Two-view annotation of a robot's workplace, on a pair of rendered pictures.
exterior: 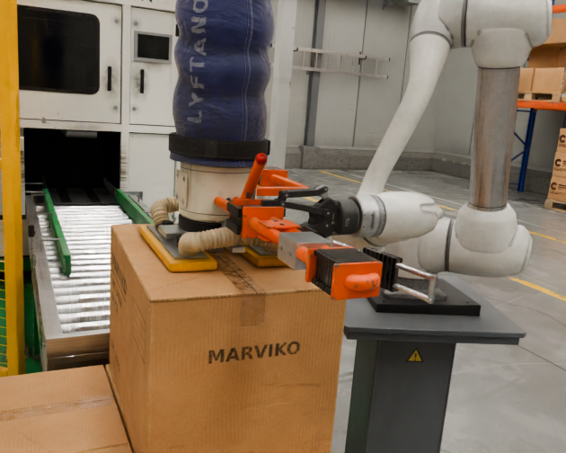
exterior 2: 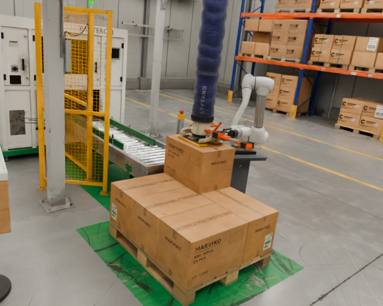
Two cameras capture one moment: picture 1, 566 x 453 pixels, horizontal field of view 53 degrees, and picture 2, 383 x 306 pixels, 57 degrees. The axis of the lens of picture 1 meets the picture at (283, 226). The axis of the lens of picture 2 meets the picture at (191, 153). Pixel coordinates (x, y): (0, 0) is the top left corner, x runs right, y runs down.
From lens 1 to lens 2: 226 cm
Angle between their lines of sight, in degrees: 16
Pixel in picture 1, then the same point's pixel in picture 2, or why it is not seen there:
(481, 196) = (257, 124)
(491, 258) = (259, 139)
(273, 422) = (220, 178)
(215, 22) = (207, 92)
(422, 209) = (248, 130)
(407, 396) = (238, 176)
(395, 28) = (185, 13)
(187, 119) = (199, 112)
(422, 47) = (245, 91)
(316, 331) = (229, 158)
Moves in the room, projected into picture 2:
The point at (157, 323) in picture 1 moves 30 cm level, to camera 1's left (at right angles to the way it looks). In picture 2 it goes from (203, 157) to (171, 156)
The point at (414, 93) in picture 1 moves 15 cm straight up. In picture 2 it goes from (244, 102) to (247, 87)
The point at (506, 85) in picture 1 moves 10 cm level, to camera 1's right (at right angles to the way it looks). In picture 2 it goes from (264, 99) to (272, 99)
